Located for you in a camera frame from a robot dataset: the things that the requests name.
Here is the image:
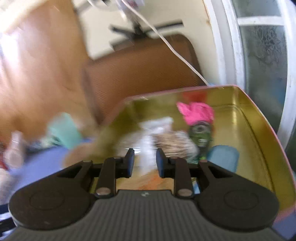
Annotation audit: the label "cotton swabs bag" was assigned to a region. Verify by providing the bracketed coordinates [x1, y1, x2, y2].
[115, 131, 199, 164]

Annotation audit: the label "white keychain bag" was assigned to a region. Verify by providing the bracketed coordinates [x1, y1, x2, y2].
[137, 116, 174, 136]

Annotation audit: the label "blue plastic glasses case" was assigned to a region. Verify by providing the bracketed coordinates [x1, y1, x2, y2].
[207, 145, 239, 173]

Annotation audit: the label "pink fluffy soft object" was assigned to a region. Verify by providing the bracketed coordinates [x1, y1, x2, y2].
[177, 102, 214, 126]

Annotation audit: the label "pink tin box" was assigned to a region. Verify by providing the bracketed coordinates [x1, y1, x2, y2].
[63, 85, 295, 221]

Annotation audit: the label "teal plastic mug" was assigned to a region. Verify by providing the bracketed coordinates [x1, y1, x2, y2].
[47, 113, 83, 149]

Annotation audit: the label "blue patterned tablecloth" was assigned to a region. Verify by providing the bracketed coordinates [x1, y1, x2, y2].
[0, 138, 93, 232]

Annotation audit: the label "paper cups in plastic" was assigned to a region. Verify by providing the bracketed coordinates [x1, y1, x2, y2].
[4, 131, 25, 168]

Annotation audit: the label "white charger cable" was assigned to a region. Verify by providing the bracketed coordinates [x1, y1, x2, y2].
[120, 0, 211, 86]

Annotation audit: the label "white window frame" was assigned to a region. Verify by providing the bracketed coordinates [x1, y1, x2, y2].
[204, 1, 295, 149]

